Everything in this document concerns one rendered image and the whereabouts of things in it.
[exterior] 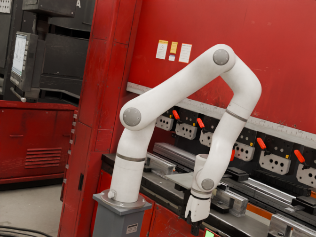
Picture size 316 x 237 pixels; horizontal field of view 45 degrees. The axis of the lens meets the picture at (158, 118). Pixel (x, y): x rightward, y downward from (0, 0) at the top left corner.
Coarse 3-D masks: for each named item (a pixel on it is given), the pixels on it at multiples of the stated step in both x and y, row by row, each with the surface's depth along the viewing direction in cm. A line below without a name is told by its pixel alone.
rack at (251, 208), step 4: (312, 192) 342; (312, 196) 342; (248, 204) 385; (248, 208) 385; (252, 208) 382; (256, 208) 379; (260, 208) 378; (256, 212) 379; (260, 212) 376; (264, 212) 373; (268, 212) 371; (264, 216) 373; (268, 216) 370; (292, 228) 353
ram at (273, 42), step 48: (144, 0) 257; (192, 0) 225; (240, 0) 200; (288, 0) 180; (144, 48) 255; (192, 48) 223; (240, 48) 198; (288, 48) 179; (192, 96) 222; (288, 96) 178
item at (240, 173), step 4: (228, 168) 229; (232, 168) 231; (236, 168) 233; (228, 172) 228; (232, 172) 227; (236, 172) 225; (240, 172) 226; (244, 172) 228; (224, 176) 221; (228, 176) 223; (232, 176) 225; (236, 176) 223; (240, 176) 223; (244, 176) 226; (248, 176) 229; (236, 180) 223; (240, 180) 224; (244, 180) 227
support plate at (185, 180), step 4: (164, 176) 202; (168, 176) 201; (172, 176) 203; (176, 176) 204; (180, 176) 205; (184, 176) 207; (188, 176) 208; (192, 176) 210; (172, 180) 198; (176, 180) 198; (180, 180) 199; (184, 180) 200; (188, 180) 201; (180, 184) 193; (184, 184) 193; (188, 184) 194; (220, 184) 207; (188, 188) 189
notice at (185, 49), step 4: (184, 44) 228; (188, 44) 226; (184, 48) 228; (188, 48) 226; (180, 52) 230; (184, 52) 228; (188, 52) 225; (180, 56) 230; (184, 56) 228; (188, 56) 225; (180, 60) 230; (184, 60) 227; (188, 60) 225
